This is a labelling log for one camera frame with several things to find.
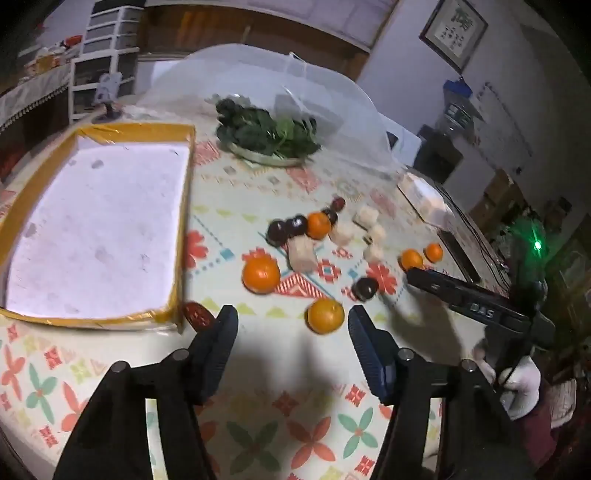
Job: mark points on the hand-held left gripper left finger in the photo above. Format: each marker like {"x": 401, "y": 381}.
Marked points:
{"x": 221, "y": 341}

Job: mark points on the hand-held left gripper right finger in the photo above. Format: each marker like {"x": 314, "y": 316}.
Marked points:
{"x": 364, "y": 350}

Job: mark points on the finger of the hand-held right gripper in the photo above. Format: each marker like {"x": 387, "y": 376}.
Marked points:
{"x": 434, "y": 286}

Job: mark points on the red date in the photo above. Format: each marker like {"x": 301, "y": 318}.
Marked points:
{"x": 198, "y": 316}
{"x": 338, "y": 203}

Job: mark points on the orange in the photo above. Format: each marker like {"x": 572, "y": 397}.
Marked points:
{"x": 325, "y": 316}
{"x": 411, "y": 259}
{"x": 434, "y": 251}
{"x": 261, "y": 274}
{"x": 318, "y": 225}

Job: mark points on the yellow-rimmed white tray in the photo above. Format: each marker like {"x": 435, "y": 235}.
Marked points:
{"x": 101, "y": 221}

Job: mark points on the person's right forearm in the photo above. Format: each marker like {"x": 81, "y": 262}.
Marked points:
{"x": 535, "y": 434}

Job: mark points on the person's right hand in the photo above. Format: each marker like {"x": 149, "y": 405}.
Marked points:
{"x": 521, "y": 387}

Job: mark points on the flat black bar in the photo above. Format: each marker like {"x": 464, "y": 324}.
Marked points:
{"x": 461, "y": 254}

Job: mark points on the white tissue pack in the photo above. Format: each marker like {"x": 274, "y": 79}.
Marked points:
{"x": 425, "y": 198}

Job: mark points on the patterned tablecloth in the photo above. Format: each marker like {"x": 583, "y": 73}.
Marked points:
{"x": 277, "y": 415}

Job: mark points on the cardboard boxes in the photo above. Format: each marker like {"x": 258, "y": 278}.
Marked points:
{"x": 496, "y": 194}

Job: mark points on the black cabinet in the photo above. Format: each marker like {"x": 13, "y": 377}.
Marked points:
{"x": 436, "y": 154}

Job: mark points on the white appliance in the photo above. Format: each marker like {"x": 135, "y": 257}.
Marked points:
{"x": 404, "y": 138}

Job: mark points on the water jug with blue cap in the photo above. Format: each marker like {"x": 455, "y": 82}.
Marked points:
{"x": 457, "y": 106}

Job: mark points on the pale green plate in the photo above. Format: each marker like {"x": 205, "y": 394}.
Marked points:
{"x": 268, "y": 158}

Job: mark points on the dark leafy greens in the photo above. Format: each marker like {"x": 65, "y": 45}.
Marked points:
{"x": 263, "y": 129}

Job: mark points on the white mesh food cover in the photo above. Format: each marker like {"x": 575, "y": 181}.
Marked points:
{"x": 323, "y": 92}

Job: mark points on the small grey gadget on stand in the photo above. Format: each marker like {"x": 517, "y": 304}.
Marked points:
{"x": 108, "y": 90}

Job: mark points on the cloth-covered side table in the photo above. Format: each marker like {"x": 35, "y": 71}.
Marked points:
{"x": 32, "y": 92}

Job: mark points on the white plastic drawer unit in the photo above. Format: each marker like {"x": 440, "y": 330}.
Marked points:
{"x": 106, "y": 41}

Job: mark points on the white wall chart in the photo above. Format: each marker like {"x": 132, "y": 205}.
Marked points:
{"x": 503, "y": 124}

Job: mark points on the framed wall picture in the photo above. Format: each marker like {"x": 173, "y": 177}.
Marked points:
{"x": 455, "y": 32}

